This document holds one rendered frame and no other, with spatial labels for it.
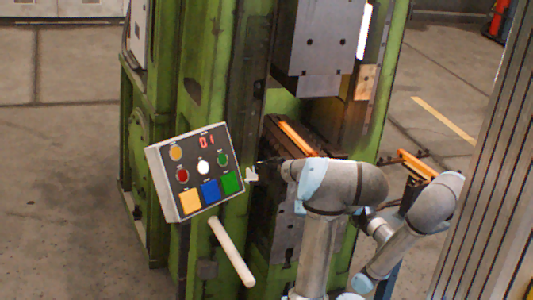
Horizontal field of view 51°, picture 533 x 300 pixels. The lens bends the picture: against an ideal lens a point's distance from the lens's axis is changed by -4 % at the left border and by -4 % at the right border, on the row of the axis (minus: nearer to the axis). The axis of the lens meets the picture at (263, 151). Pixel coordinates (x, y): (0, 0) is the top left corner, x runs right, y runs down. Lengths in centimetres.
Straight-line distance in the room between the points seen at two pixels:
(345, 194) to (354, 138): 132
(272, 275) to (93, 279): 105
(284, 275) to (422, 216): 112
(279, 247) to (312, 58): 87
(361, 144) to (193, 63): 88
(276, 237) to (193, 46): 93
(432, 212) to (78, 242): 230
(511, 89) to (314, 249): 67
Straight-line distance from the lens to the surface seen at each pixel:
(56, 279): 331
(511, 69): 123
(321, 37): 230
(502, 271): 122
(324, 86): 239
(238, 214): 271
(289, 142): 261
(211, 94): 236
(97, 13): 755
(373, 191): 150
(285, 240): 264
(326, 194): 148
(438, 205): 181
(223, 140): 221
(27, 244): 358
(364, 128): 280
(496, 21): 980
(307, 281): 160
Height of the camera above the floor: 215
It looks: 28 degrees down
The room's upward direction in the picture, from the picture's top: 8 degrees clockwise
